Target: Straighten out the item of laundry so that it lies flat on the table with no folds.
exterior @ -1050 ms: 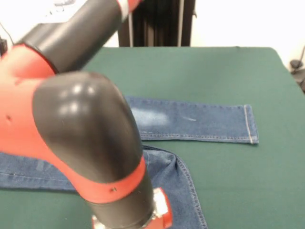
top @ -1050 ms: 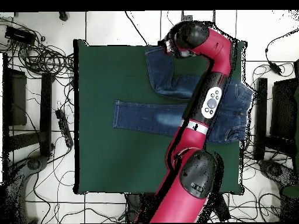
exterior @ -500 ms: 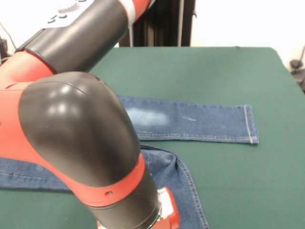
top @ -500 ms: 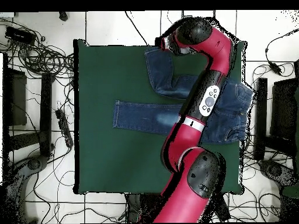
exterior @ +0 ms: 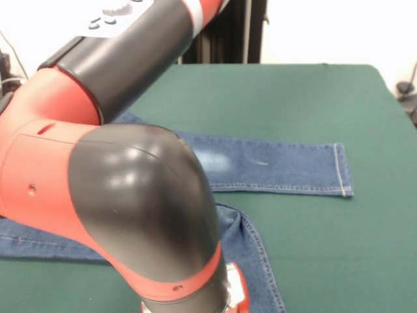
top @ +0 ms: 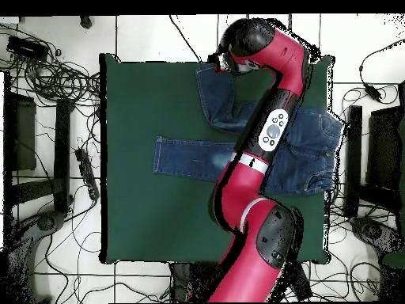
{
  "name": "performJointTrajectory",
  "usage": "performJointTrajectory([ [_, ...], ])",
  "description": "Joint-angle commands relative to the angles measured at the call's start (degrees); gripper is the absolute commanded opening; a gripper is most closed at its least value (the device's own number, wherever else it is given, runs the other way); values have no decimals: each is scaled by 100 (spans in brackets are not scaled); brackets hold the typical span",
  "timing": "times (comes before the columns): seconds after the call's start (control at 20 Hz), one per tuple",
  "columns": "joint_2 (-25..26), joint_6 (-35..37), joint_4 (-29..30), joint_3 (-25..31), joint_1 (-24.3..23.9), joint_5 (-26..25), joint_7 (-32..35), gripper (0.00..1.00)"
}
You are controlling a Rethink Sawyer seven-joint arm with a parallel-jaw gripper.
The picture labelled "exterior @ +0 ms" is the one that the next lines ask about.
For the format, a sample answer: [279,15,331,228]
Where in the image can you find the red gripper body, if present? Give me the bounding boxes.
[227,261,252,313]

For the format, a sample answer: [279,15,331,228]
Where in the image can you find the blue denim jeans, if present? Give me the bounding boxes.
[0,110,355,313]

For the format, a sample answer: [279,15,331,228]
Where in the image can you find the dark green table cloth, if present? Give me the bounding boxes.
[0,63,417,313]

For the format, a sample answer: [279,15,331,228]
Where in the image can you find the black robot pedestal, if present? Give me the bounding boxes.
[177,0,271,65]

